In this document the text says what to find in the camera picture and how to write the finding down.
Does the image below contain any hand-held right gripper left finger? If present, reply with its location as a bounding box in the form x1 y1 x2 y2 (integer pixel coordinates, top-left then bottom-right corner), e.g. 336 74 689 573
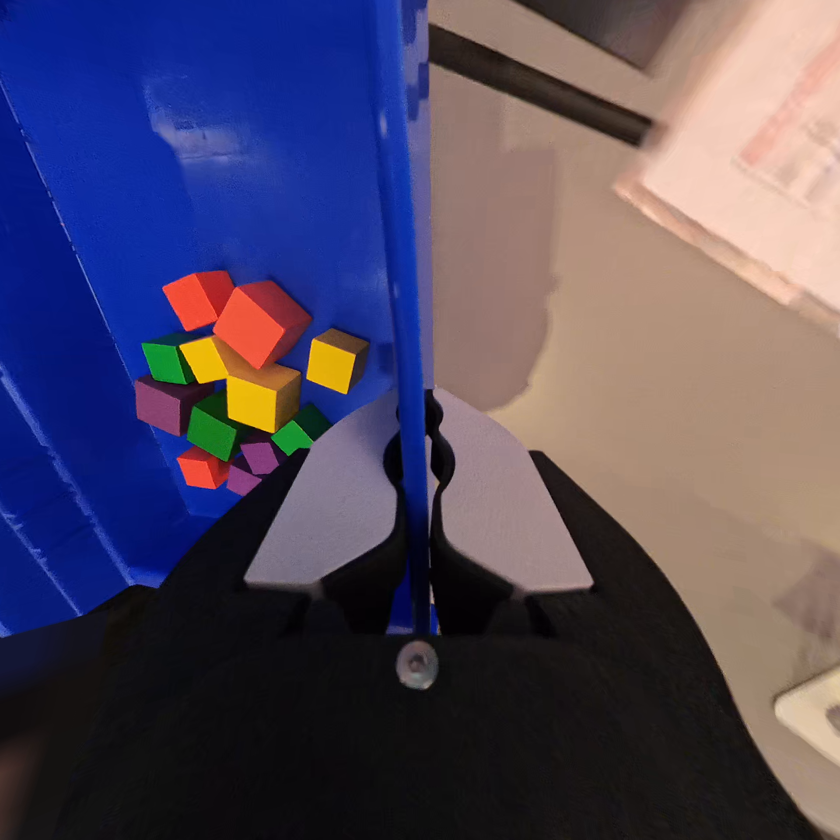
244 390 408 599

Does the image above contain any purple wooden cube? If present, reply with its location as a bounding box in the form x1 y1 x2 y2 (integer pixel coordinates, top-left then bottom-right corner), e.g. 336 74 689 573
134 376 214 437
226 456 263 497
239 436 287 476

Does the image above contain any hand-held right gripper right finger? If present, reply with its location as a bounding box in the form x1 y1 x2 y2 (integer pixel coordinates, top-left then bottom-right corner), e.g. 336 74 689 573
425 387 595 602

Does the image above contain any paper in plastic sleeve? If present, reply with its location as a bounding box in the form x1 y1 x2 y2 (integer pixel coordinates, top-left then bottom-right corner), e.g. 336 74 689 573
612 0 840 324

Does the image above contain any black desk cable cover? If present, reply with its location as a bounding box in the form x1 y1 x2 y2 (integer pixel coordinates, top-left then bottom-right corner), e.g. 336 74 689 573
512 0 693 73

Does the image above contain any blue plastic bin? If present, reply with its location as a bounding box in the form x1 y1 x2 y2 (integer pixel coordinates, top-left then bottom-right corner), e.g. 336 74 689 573
0 0 435 641

